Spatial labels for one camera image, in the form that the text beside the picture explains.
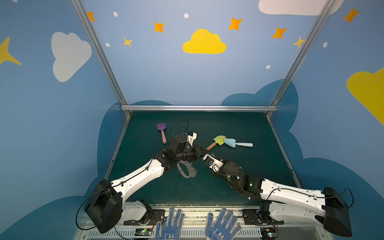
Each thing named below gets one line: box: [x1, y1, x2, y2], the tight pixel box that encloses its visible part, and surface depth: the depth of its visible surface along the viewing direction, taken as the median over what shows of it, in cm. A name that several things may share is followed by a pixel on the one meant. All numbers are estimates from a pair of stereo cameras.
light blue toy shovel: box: [224, 138, 254, 148], surface depth 105 cm
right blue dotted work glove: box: [206, 207, 242, 240], surface depth 73 cm
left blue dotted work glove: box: [155, 206, 186, 240], surface depth 73 cm
